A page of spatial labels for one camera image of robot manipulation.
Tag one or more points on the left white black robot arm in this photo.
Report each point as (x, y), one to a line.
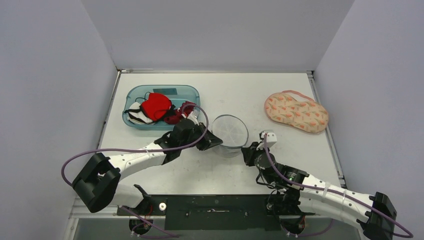
(99, 185)

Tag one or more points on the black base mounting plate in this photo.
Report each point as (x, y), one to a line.
(220, 212)

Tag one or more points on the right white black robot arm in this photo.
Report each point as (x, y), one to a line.
(301, 193)

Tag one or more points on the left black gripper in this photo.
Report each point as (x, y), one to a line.
(211, 141)

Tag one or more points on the dark red lace bra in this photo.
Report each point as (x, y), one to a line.
(174, 115)

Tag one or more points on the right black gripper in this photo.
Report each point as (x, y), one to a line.
(249, 153)

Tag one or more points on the white black bra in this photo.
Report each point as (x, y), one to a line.
(136, 115)

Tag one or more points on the peach floral padded bra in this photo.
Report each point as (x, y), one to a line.
(296, 110)

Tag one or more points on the teal plastic bin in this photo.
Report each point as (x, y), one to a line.
(178, 94)

